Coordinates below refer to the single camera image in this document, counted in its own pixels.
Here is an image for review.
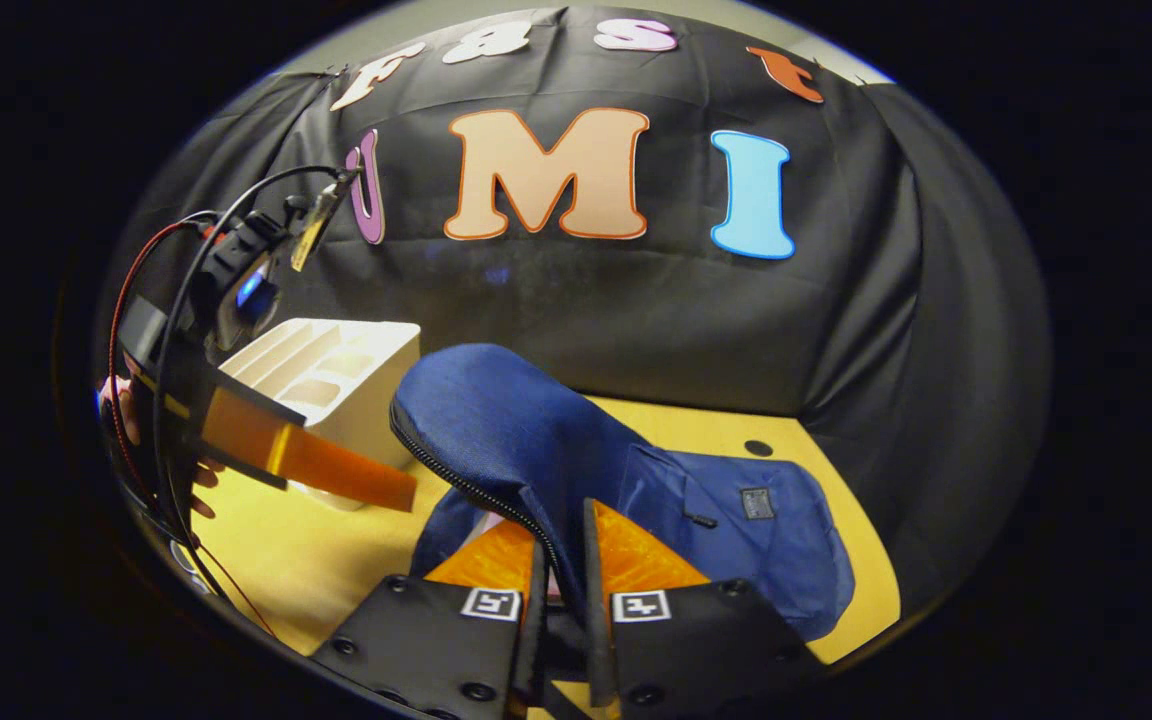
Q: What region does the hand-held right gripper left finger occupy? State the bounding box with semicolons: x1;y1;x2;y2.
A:
336;500;549;720

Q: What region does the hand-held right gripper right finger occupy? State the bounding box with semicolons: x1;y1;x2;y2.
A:
581;497;827;720

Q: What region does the white plastic bookshelf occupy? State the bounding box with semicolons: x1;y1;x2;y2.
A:
219;318;423;513

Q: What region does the blue schoolbag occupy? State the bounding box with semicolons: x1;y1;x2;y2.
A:
389;343;857;643

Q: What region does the black backdrop cloth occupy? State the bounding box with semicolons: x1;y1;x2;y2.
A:
96;5;1052;621

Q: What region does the black cable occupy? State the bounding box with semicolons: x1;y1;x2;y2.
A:
151;163;357;601

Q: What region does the red cable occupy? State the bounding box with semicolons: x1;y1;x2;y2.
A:
106;220;277;638

